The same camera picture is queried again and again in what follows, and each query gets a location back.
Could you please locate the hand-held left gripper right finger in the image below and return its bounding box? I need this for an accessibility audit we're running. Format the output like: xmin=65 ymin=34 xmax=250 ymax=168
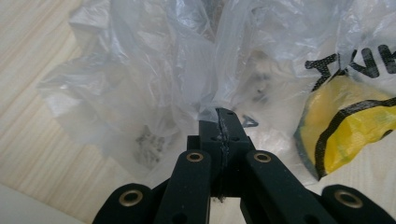
xmin=215 ymin=106 xmax=256 ymax=198

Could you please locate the clear printed plastic bag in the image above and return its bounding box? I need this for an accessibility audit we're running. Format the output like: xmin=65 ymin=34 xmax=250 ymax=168
xmin=36 ymin=0 xmax=396 ymax=188

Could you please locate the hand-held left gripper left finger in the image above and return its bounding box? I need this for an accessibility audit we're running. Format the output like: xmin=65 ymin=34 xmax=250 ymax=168
xmin=186 ymin=119 xmax=224 ymax=198

